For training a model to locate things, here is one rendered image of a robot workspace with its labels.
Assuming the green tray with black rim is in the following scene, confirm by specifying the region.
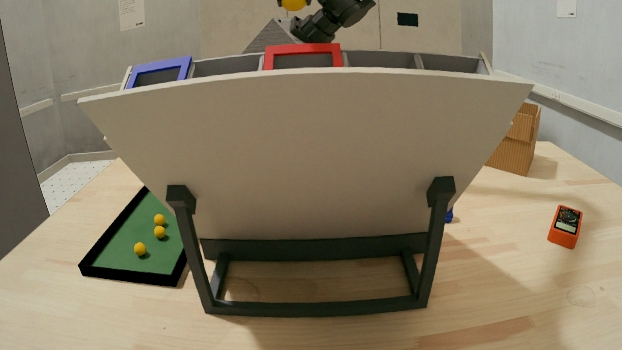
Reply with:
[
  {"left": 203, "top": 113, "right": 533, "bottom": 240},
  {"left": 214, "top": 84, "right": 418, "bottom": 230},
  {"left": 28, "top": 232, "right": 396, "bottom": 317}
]
[{"left": 78, "top": 185, "right": 187, "bottom": 287}]

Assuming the yellow marble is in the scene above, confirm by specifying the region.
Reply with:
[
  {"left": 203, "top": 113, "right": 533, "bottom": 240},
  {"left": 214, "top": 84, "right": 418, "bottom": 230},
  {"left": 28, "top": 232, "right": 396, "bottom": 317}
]
[
  {"left": 134, "top": 243, "right": 146, "bottom": 256},
  {"left": 154, "top": 226, "right": 166, "bottom": 239},
  {"left": 154, "top": 214, "right": 165, "bottom": 226},
  {"left": 281, "top": 0, "right": 306, "bottom": 12}
]

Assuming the white curved cover panel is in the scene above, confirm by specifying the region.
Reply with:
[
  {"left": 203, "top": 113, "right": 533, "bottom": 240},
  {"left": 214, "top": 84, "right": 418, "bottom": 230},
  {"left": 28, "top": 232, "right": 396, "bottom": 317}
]
[{"left": 77, "top": 49, "right": 535, "bottom": 262}]

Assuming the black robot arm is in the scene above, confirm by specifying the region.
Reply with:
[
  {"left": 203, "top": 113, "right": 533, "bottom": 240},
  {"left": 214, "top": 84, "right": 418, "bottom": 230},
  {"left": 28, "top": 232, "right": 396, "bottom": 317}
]
[{"left": 290, "top": 0, "right": 376, "bottom": 44}]

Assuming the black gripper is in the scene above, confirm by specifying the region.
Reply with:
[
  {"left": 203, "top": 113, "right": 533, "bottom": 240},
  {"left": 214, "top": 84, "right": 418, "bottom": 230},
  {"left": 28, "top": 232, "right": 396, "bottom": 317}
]
[{"left": 277, "top": 0, "right": 312, "bottom": 7}]

